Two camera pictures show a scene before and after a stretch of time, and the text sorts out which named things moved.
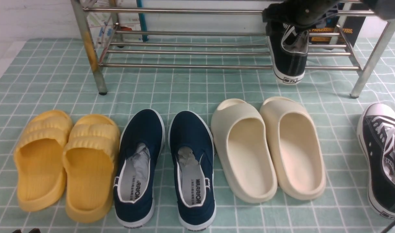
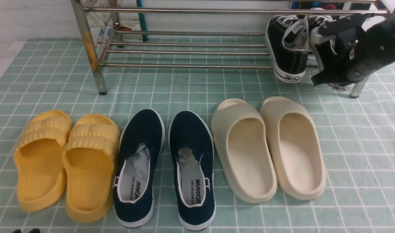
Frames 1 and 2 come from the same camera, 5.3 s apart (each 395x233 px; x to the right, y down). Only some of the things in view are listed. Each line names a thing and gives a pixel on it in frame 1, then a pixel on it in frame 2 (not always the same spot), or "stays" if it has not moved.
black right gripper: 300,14 → 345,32
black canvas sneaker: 381,135 → 324,46
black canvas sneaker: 288,48 stays
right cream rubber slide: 296,148 stays
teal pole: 142,22 stays
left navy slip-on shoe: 141,141 stays
